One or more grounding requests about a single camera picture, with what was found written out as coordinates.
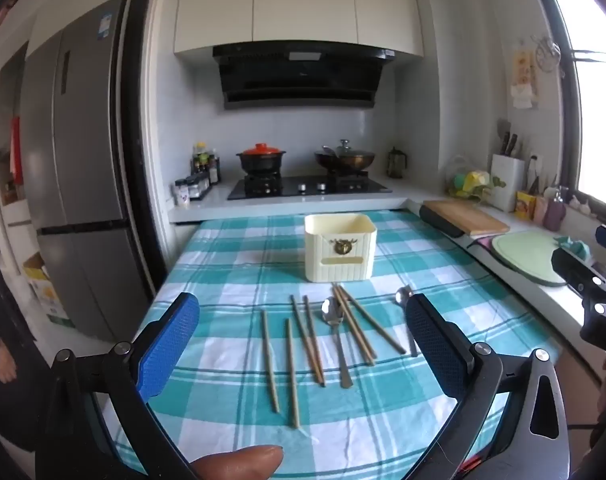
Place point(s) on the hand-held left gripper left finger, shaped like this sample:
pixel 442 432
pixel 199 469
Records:
pixel 168 345

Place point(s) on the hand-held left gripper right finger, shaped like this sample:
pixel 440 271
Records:
pixel 433 345

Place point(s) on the metal spoon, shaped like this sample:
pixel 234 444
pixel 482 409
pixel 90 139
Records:
pixel 332 310
pixel 403 294

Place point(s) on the cream ribbed utensil holder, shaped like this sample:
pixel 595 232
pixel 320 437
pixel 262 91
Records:
pixel 333 260

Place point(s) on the person's left hand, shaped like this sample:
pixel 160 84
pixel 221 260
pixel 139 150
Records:
pixel 238 462

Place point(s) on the teal cloth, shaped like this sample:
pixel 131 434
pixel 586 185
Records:
pixel 573 247

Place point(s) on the green cutting board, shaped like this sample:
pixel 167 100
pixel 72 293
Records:
pixel 525 257

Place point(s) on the purple bottle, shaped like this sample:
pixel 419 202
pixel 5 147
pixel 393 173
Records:
pixel 554 215

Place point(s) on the yellow packet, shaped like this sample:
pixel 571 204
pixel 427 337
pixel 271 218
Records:
pixel 525 205

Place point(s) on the teal white checked tablecloth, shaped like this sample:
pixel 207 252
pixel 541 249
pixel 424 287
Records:
pixel 223 280

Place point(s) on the white knife block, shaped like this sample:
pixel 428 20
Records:
pixel 507 182

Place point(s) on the wooden cutting board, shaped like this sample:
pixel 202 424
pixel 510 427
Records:
pixel 465 215

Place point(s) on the black board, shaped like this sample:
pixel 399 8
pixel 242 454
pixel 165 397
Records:
pixel 438 222

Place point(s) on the cardboard box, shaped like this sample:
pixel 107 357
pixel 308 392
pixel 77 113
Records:
pixel 45 290

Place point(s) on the yellow green plastic bag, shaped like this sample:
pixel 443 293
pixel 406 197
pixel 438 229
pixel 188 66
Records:
pixel 470 182

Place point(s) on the window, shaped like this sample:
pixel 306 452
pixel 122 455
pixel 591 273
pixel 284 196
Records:
pixel 598 85

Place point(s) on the grey refrigerator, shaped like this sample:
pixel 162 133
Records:
pixel 83 185

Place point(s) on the glass coffee press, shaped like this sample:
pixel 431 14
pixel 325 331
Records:
pixel 396 164

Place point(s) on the dark sauce bottles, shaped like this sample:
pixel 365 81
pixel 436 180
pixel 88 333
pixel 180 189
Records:
pixel 207 162

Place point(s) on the dark wok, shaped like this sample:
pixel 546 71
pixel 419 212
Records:
pixel 353 162

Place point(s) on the black gas hob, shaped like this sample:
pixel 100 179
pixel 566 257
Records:
pixel 308 187

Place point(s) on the black pot with red lid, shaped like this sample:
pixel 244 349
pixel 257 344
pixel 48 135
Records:
pixel 261 160

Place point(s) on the glass wok lid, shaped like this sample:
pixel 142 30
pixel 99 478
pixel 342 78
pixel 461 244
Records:
pixel 345 150

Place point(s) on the black range hood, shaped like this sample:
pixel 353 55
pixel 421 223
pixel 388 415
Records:
pixel 303 80

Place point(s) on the wall poster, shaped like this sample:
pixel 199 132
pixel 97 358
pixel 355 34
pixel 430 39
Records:
pixel 524 72

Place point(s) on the white wall cabinets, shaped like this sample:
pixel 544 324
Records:
pixel 303 5

